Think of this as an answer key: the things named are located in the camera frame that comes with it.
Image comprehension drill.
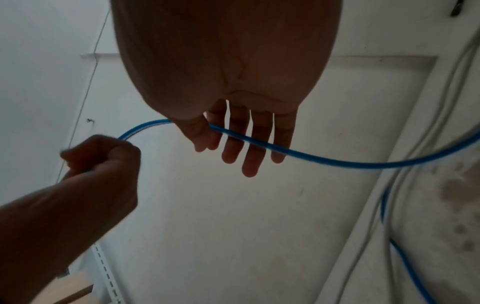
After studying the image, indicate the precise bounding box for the grey metal shelf rack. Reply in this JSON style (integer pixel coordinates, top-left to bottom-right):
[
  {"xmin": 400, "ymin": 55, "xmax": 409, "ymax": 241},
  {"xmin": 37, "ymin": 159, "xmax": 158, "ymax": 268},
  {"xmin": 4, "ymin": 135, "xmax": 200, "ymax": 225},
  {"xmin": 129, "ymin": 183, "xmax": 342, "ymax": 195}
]
[{"xmin": 55, "ymin": 241, "xmax": 125, "ymax": 304}]

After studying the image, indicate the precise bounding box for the person's left forearm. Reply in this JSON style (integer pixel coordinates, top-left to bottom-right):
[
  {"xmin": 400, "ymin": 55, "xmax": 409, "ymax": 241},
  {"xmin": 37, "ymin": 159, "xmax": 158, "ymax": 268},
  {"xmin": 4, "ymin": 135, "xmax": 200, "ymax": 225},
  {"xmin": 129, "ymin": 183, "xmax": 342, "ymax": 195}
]
[{"xmin": 0, "ymin": 178, "xmax": 132, "ymax": 304}]

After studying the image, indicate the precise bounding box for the tangle of white cables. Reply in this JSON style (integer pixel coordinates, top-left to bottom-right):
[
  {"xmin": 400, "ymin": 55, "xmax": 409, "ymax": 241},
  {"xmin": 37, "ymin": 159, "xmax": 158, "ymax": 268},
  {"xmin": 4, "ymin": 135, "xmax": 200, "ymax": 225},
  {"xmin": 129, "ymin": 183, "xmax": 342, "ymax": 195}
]
[{"xmin": 329, "ymin": 26, "xmax": 480, "ymax": 304}]

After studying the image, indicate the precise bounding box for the person's right hand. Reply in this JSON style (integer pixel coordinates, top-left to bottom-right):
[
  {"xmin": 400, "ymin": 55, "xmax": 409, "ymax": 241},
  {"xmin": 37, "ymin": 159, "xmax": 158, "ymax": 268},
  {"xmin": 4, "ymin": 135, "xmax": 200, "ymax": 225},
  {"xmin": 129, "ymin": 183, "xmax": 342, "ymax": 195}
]
[{"xmin": 108, "ymin": 0, "xmax": 344, "ymax": 178}]

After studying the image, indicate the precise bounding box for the person's left hand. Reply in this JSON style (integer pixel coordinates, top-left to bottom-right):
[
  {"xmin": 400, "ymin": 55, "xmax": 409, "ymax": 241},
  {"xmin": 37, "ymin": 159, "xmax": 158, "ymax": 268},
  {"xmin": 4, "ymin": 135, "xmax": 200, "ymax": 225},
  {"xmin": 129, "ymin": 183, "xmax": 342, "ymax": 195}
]
[{"xmin": 55, "ymin": 134, "xmax": 142, "ymax": 227}]

